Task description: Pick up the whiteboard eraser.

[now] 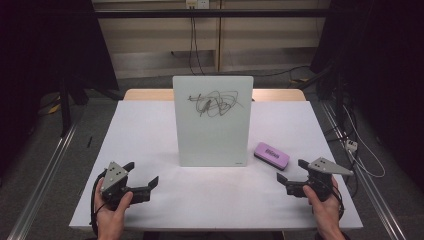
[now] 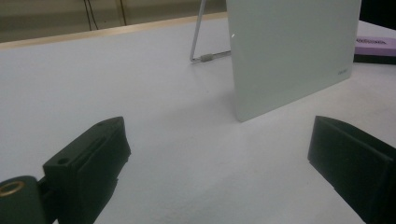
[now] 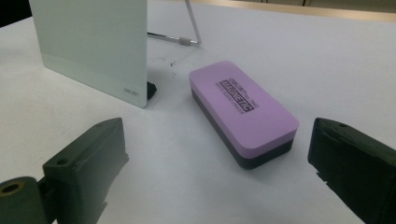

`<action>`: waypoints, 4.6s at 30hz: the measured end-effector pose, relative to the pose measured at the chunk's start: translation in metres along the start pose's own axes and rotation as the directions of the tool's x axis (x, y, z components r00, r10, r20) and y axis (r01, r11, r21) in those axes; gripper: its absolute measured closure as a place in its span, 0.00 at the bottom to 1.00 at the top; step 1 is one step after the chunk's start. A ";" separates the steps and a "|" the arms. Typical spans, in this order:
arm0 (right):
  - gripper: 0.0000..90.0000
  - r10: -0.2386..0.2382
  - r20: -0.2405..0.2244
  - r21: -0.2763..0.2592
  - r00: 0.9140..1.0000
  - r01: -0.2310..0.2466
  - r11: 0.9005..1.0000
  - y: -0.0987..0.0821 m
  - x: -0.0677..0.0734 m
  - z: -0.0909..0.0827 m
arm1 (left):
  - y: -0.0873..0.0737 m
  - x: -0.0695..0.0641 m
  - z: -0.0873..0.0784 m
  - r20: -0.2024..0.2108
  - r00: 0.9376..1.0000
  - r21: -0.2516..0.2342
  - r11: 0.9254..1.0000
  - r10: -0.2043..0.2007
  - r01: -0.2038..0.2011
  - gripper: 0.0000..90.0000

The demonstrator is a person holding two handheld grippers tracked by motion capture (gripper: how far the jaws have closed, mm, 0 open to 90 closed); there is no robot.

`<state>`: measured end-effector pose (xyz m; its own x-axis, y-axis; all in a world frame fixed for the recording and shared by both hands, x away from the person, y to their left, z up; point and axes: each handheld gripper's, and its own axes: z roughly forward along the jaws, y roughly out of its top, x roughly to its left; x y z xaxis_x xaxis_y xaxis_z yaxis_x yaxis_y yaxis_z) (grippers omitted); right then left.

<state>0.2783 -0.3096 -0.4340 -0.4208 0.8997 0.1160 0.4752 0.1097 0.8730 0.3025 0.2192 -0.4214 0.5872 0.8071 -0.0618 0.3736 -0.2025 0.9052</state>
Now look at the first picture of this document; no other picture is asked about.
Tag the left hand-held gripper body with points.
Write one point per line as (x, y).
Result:
(112, 176)

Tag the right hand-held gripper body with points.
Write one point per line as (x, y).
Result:
(321, 165)

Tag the purple whiteboard eraser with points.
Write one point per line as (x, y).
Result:
(271, 155)

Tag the small whiteboard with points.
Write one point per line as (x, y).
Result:
(213, 133)

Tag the person's left hand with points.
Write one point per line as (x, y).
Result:
(110, 216)

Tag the person's right hand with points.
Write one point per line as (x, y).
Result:
(325, 211)

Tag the white power strip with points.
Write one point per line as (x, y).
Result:
(351, 145)

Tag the white table sheet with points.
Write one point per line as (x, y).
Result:
(150, 133)

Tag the small black floor stick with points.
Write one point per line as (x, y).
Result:
(89, 141)

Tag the wooden table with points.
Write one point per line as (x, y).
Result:
(146, 95)

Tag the black metal stand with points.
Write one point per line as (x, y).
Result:
(65, 106)

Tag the black curtain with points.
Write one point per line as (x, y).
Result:
(43, 66)
(380, 66)

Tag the aluminium floor rail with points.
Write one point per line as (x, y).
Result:
(41, 181)
(366, 180)

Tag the white wall socket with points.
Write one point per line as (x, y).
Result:
(197, 3)

